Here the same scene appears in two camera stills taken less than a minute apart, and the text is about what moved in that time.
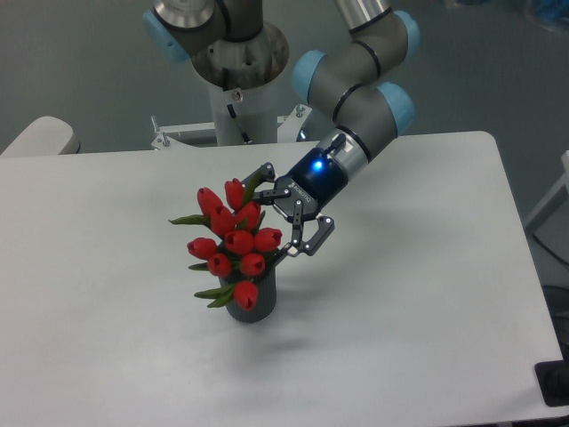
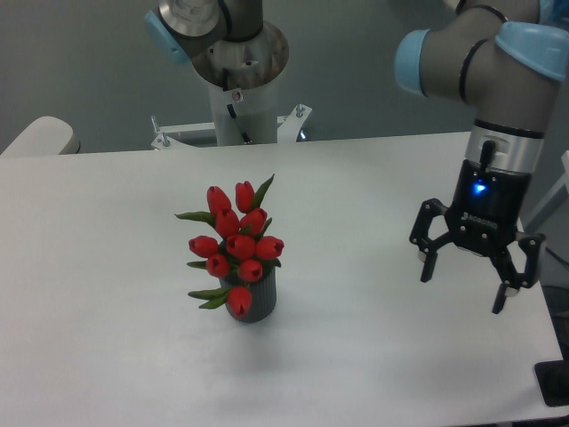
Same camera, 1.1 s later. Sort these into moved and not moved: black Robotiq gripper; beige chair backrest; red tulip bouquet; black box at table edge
Moved: black Robotiq gripper; red tulip bouquet
Not moved: beige chair backrest; black box at table edge
